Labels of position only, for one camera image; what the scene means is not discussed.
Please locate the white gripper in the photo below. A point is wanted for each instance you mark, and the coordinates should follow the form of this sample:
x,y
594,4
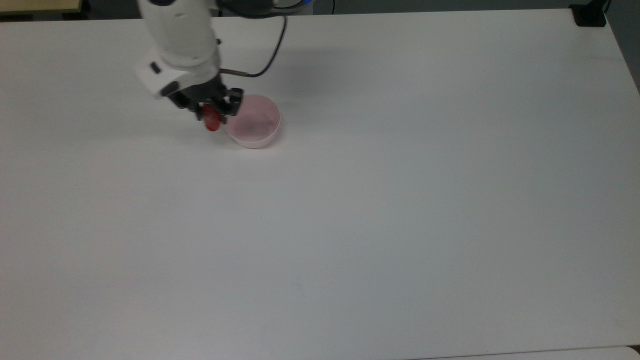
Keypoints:
x,y
175,75

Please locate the red strawberry with green leaves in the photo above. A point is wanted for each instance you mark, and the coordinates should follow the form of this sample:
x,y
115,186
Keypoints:
x,y
212,121

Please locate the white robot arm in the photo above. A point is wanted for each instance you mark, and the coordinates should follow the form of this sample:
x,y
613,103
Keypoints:
x,y
177,30

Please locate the pink round bowl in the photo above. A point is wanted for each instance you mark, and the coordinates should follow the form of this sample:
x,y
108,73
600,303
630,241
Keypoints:
x,y
256,134

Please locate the light wooden table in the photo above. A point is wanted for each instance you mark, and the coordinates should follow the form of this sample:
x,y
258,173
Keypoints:
x,y
37,5

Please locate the black table clamp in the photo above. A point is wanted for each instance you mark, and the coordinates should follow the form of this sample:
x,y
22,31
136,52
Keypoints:
x,y
589,15

